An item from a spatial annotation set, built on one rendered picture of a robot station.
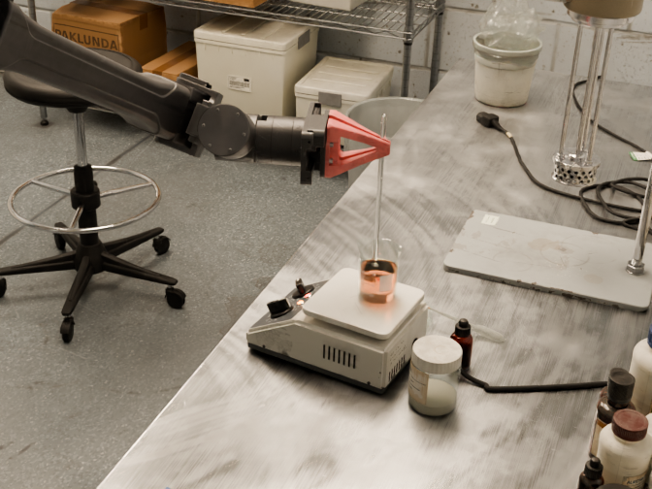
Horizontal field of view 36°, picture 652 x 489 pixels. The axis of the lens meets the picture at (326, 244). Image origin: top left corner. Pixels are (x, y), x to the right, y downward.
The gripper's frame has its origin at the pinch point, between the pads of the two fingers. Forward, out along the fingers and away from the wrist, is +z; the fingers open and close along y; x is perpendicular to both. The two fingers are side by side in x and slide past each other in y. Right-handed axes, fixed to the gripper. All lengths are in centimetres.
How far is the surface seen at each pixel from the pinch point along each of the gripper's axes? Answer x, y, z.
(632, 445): 20.8, -24.7, 28.1
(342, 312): 20.1, -4.9, -3.5
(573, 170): 12.1, 24.3, 26.8
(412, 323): 22.3, -2.7, 5.2
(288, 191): 104, 196, -33
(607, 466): 23.7, -24.8, 26.1
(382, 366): 24.4, -9.4, 1.9
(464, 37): 61, 239, 23
